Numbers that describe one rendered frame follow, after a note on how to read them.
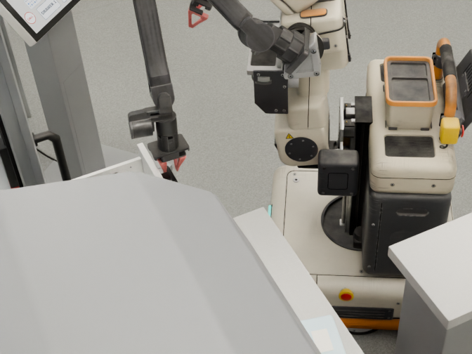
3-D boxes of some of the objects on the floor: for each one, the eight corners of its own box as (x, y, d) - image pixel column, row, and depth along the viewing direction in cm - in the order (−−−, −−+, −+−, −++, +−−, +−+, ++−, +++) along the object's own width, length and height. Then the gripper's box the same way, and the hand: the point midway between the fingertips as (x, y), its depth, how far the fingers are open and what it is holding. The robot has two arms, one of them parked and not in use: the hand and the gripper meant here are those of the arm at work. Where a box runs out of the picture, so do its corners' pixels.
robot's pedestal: (440, 358, 289) (473, 208, 236) (494, 429, 269) (544, 282, 216) (366, 392, 281) (383, 244, 228) (416, 468, 261) (447, 325, 208)
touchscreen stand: (172, 169, 364) (142, -40, 292) (120, 241, 335) (73, 29, 264) (76, 141, 380) (25, -63, 309) (18, 207, 352) (-52, -1, 280)
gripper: (153, 142, 220) (157, 185, 230) (189, 131, 222) (192, 174, 233) (145, 127, 224) (149, 169, 235) (180, 117, 227) (182, 159, 238)
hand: (170, 169), depth 233 cm, fingers open, 3 cm apart
